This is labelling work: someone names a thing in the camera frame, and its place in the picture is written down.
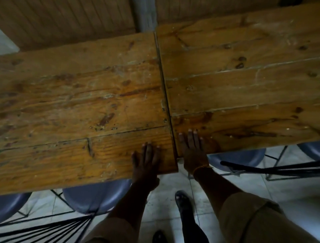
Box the person's right hand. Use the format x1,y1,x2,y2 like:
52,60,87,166
178,129,209,174

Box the person's left hand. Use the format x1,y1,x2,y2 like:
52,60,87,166
131,142,161,193

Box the person's left forearm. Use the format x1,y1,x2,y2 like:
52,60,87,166
106,179,160,234

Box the person's right forearm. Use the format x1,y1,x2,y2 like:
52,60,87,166
194,168,244,217

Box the dark sandal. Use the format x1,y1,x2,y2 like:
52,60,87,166
152,230,167,243
175,190,194,217

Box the dark trouser leg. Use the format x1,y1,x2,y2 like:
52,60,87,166
180,210,210,243

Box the beige shirt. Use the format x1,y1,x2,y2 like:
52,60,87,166
81,191,320,243

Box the grey concrete pillar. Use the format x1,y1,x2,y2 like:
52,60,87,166
132,0,157,32

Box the orange thread bracelet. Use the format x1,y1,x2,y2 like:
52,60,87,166
192,165,213,176

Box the blue seat wire chair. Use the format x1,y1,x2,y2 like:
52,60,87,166
297,142,320,161
0,192,32,224
32,178,132,243
207,148,320,181

